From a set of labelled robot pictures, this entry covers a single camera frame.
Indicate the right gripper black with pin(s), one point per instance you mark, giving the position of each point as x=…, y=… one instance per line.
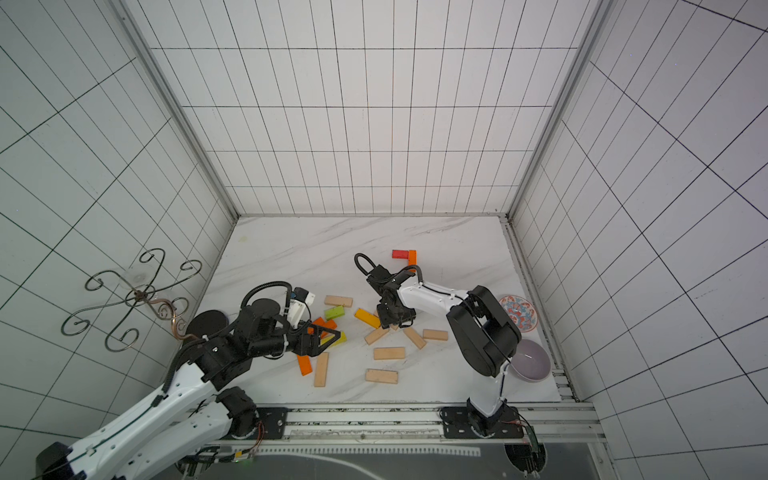
x=387, y=306

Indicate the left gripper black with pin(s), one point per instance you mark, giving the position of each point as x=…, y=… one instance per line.
x=314, y=347

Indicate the natural wood block diagonal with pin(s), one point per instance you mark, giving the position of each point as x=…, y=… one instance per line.
x=376, y=335
x=415, y=337

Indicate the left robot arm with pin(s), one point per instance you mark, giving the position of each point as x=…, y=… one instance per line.
x=198, y=402

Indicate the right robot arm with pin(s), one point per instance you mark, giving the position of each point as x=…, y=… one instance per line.
x=486, y=337

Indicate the amber yellow block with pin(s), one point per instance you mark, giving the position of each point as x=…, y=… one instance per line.
x=368, y=318

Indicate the lime green block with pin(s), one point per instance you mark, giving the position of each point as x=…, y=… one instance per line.
x=334, y=312

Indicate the natural wood block top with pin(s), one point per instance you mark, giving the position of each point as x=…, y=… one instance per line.
x=332, y=300

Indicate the natural wood block bottom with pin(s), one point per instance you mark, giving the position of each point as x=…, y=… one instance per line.
x=382, y=376

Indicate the black round plate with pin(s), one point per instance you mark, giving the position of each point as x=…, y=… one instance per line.
x=207, y=323

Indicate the patterned red blue plate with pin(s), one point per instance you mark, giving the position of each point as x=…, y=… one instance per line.
x=521, y=311

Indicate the purple bowl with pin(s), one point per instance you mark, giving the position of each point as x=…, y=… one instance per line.
x=531, y=361

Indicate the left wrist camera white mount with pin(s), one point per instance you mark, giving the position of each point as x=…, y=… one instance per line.
x=299, y=311

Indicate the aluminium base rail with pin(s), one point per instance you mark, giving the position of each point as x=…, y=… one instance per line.
x=327, y=424

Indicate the metal scroll wall ornament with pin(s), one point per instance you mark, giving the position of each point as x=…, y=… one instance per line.
x=136, y=295

